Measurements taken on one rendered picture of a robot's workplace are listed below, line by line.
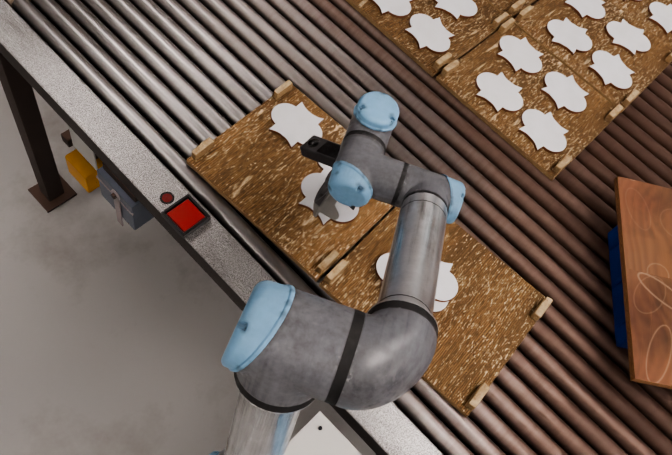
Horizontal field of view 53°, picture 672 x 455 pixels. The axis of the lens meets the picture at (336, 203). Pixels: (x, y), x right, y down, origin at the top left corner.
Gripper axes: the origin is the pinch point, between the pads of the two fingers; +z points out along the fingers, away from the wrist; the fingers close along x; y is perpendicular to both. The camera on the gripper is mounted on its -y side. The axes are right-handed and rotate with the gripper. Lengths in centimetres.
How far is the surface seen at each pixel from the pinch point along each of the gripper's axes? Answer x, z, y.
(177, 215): -22.6, 11.4, -22.4
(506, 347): 7, 10, 49
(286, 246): -10.8, 10.4, -0.7
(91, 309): -36, 105, -50
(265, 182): -2.6, 10.7, -15.2
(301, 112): 17.8, 9.9, -23.0
